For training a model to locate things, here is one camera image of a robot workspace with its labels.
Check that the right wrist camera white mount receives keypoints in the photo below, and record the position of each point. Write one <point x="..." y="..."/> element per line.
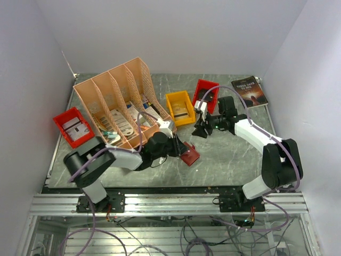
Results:
<point x="201" y="108"/>

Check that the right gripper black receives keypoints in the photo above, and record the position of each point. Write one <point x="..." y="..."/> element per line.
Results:
<point x="200" y="130"/>

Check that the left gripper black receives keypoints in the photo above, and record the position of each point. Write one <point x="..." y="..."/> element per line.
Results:
<point x="178" y="146"/>

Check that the aluminium mounting rail frame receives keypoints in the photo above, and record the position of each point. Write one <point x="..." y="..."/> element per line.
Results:
<point x="136" y="205"/>

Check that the gold card in bin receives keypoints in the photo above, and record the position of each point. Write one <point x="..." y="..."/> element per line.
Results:
<point x="180" y="110"/>

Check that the dark paperback book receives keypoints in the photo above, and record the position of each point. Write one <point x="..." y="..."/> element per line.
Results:
<point x="251" y="92"/>

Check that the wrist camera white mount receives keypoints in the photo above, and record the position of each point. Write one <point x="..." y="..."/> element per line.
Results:
<point x="201" y="108"/>
<point x="166" y="127"/>

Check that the red bin with cards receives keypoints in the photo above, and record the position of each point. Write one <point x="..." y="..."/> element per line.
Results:
<point x="204" y="84"/>

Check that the white cards in left bin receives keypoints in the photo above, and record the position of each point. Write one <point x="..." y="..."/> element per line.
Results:
<point x="75" y="129"/>

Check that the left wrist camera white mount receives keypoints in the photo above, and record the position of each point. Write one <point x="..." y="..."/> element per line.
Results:
<point x="166" y="127"/>

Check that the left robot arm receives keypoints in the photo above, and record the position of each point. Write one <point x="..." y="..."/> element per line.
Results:
<point x="89" y="161"/>

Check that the red card holder wallet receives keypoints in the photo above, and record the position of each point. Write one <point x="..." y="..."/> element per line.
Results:
<point x="191" y="155"/>

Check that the yellow plastic bin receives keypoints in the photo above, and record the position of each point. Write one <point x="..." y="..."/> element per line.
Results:
<point x="181" y="96"/>

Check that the black credit card stack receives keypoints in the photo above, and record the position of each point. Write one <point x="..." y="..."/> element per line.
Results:
<point x="206" y="97"/>

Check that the pink file organizer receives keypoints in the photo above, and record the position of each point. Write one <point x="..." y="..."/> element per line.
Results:
<point x="122" y="104"/>

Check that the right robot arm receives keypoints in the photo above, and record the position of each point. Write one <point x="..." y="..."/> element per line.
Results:
<point x="281" y="163"/>

